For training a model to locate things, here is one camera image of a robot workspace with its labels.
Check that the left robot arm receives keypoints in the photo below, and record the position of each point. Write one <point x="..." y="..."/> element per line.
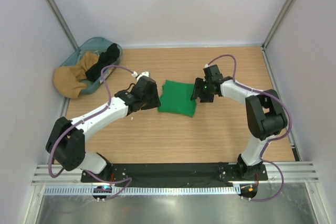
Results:
<point x="67" y="141"/>

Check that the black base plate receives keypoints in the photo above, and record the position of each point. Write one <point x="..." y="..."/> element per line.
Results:
<point x="183" y="175"/>

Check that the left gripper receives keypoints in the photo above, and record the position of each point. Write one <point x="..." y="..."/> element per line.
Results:
<point x="155" y="102"/>

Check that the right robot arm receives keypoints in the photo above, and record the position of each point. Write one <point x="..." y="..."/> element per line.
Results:
<point x="265" y="114"/>

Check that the black tank top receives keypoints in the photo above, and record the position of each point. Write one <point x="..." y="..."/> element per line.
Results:
<point x="106" y="58"/>

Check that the tan tank top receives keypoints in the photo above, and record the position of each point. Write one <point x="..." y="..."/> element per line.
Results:
<point x="67" y="79"/>

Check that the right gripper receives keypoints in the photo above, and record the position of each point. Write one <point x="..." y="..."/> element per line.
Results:
<point x="198" y="85"/>

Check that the white slotted cable duct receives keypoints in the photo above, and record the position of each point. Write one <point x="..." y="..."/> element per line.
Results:
<point x="104" y="190"/>

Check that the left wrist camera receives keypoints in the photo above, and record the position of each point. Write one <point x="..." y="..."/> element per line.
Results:
<point x="137" y="76"/>

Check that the green tank top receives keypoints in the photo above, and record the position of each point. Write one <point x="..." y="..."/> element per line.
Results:
<point x="176" y="98"/>

